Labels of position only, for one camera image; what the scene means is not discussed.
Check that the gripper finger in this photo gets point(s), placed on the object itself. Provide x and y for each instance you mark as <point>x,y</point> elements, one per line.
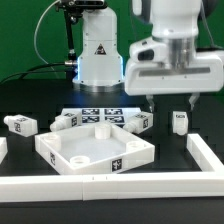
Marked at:
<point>150,101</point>
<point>193,99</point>

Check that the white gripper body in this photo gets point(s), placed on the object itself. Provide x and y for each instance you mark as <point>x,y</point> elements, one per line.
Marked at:
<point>171,66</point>

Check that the white square tabletop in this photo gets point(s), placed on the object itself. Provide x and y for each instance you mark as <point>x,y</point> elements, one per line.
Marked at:
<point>100,148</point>

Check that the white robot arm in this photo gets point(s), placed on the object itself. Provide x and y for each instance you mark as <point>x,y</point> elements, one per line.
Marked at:
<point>100,67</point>

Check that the white fiducial marker sheet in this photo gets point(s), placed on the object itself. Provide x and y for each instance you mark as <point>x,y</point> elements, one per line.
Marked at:
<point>117,116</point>

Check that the white U-shaped obstacle fence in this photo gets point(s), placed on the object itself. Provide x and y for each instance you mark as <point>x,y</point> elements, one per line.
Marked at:
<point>207,182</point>

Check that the white block left edge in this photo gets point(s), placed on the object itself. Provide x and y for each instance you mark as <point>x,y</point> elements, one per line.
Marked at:
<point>3,148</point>

